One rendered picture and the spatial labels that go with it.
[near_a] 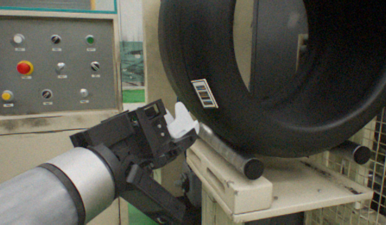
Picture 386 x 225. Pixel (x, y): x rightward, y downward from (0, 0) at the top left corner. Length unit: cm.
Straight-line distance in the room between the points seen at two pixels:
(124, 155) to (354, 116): 53
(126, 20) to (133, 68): 146
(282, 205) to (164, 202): 38
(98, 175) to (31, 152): 95
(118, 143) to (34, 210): 12
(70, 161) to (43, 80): 94
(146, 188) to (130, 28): 935
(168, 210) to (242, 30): 70
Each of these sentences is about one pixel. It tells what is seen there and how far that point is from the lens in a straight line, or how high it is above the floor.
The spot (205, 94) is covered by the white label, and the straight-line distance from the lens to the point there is 55.
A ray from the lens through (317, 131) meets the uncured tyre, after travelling 67.
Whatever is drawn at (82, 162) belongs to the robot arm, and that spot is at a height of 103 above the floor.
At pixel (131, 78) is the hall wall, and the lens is 961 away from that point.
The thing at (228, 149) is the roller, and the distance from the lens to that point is 68.
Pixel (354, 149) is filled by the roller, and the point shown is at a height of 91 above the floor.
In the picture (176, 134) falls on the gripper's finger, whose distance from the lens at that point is 42.
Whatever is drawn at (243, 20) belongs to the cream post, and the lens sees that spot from 97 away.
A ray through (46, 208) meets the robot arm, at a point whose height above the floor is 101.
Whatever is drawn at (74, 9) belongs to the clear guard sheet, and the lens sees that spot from 120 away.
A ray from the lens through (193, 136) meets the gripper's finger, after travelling 42.
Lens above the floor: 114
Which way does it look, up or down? 12 degrees down
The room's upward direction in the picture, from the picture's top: straight up
